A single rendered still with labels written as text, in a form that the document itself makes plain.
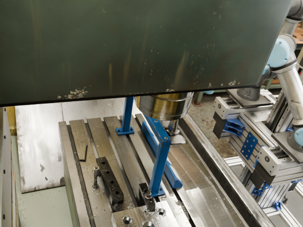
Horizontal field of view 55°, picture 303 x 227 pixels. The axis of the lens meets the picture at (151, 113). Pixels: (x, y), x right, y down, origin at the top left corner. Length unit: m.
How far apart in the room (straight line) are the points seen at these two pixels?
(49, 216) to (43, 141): 0.45
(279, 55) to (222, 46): 0.75
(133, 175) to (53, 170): 0.53
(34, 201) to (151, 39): 1.29
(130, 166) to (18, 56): 1.03
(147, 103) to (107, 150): 0.81
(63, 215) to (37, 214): 0.13
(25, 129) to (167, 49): 1.39
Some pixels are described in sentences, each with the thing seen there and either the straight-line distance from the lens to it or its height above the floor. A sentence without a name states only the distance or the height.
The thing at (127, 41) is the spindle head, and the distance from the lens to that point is 0.56.
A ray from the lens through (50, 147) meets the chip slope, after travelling 1.82.
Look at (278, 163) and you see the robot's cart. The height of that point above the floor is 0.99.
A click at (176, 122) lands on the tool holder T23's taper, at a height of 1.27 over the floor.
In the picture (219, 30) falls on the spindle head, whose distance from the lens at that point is 0.65.
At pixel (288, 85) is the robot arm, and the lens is 1.46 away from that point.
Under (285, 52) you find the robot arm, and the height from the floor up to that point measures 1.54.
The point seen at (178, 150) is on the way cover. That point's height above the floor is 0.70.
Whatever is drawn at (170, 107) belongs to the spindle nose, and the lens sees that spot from 0.75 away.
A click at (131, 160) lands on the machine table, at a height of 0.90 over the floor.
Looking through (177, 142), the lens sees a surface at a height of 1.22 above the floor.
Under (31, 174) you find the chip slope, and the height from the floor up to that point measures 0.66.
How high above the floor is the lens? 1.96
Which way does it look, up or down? 35 degrees down
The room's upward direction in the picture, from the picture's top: 11 degrees clockwise
